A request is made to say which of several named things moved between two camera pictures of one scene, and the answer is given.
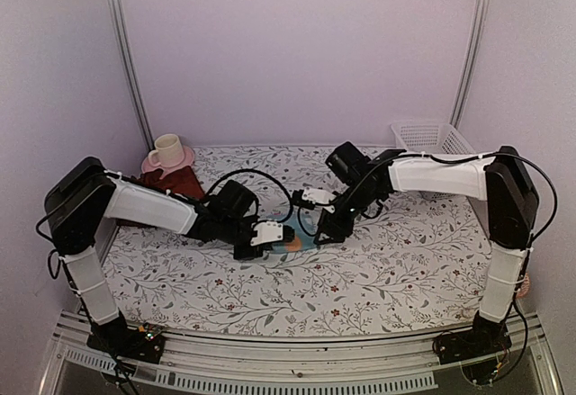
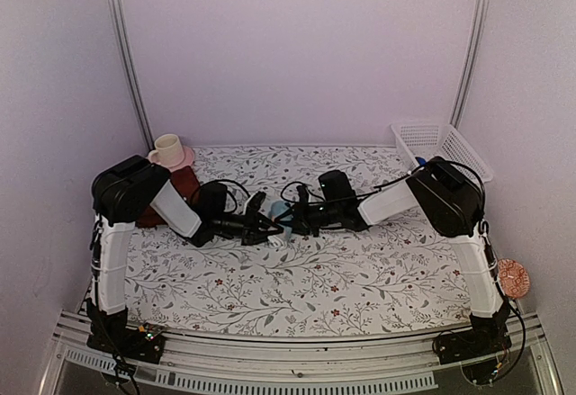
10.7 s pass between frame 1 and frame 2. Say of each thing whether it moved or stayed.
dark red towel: stayed
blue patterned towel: moved
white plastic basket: stayed
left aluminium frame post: stayed
